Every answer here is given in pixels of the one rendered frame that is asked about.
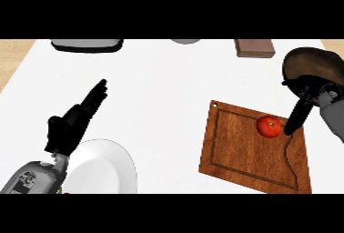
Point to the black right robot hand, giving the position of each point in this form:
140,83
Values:
309,86

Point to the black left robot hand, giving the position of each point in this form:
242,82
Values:
70,130

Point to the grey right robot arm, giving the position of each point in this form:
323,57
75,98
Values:
336,116

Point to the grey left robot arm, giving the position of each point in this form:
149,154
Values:
32,179

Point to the dark brown pan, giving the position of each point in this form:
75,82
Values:
311,62

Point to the red tomato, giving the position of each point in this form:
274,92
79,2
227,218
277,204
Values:
270,126

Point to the brown wooden cutting board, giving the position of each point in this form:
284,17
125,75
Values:
247,154

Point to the white plate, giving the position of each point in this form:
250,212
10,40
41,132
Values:
101,170

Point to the brown rectangular block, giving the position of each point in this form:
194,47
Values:
255,48

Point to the grey and black appliance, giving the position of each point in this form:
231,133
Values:
88,45

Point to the grey round object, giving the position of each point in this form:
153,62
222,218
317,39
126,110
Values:
185,41

